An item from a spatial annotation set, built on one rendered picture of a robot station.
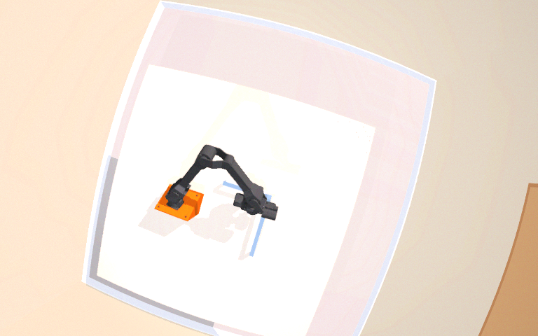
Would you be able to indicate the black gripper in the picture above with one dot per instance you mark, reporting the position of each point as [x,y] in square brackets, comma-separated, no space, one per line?
[240,197]

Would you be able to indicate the light blue clear l-shaped wall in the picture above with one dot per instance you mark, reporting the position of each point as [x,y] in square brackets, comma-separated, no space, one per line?
[260,225]

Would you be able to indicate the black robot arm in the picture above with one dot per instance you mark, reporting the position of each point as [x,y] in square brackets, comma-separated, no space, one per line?
[253,193]

